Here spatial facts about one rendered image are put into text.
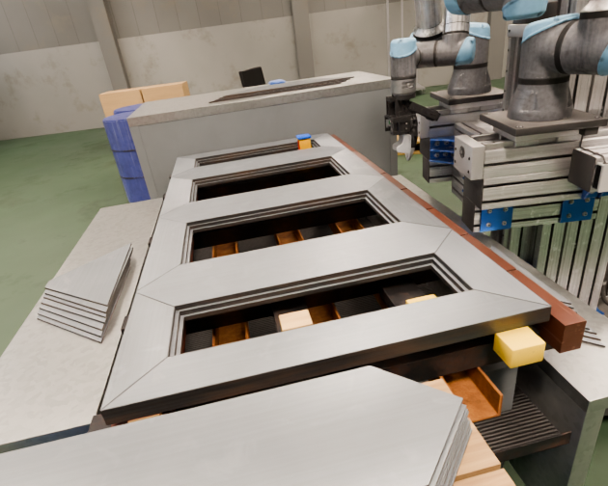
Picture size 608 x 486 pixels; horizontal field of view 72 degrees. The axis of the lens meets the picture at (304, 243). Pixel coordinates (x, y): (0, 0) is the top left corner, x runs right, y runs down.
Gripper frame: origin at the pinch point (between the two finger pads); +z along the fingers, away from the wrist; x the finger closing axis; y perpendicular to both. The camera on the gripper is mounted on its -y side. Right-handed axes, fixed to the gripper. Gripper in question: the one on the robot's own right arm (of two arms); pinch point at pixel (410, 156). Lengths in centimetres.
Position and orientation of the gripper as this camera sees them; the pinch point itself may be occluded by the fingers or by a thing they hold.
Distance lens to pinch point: 145.3
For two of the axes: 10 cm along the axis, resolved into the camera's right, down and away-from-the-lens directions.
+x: 2.0, 4.2, -8.9
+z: 1.2, 8.9, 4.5
